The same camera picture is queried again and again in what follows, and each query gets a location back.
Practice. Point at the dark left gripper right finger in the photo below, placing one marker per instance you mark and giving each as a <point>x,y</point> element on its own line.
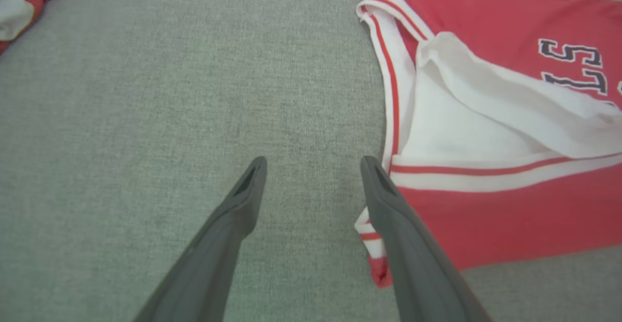
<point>418,263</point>

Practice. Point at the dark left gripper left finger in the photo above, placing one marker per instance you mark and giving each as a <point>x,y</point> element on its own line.
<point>214,254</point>

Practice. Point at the grey fabric sofa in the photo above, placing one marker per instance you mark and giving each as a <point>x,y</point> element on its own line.
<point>170,93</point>

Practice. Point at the red white basketball jersey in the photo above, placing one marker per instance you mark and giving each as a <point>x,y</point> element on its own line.
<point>510,205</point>

